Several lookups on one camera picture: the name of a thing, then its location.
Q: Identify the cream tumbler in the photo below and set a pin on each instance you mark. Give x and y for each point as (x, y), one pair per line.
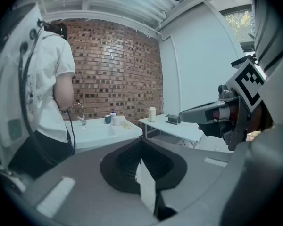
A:
(152, 115)

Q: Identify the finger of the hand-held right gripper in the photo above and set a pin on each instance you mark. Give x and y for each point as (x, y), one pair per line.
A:
(195, 115)
(212, 129)

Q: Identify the white sink counter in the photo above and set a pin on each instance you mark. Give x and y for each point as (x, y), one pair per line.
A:
(96, 133)

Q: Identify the white wall pipe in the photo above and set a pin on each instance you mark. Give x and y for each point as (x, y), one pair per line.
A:
(177, 74)

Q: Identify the black tray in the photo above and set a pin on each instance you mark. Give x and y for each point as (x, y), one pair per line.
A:
(172, 119)

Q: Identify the beige sponge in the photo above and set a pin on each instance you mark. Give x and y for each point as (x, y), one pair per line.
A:
(126, 125)

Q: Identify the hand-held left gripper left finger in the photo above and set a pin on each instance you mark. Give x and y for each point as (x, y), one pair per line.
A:
(85, 185)

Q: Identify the chrome faucet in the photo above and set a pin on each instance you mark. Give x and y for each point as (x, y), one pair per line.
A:
(81, 112)

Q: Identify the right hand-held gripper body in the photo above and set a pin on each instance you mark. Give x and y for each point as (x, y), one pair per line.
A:
(246, 83)

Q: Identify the dark blue mug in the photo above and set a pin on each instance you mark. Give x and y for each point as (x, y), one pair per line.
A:
(107, 119)

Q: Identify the window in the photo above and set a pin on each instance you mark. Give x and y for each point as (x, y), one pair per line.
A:
(238, 25)

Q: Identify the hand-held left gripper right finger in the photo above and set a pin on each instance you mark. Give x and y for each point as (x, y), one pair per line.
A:
(198, 173)

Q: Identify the person's striped shirt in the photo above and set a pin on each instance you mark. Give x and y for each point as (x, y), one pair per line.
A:
(268, 32)

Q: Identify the white paper tag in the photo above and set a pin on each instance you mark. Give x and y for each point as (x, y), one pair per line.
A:
(147, 185)

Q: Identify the person's right forearm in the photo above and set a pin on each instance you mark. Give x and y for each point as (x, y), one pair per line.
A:
(261, 116)

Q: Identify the white folding table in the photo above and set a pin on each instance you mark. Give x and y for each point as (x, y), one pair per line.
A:
(169, 126)

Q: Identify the white ceiling pipe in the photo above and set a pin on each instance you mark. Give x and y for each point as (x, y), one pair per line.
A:
(108, 15)

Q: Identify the white mug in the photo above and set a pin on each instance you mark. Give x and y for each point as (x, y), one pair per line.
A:
(116, 121)

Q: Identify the white pump bottle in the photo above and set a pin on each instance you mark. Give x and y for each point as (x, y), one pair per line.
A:
(113, 114)

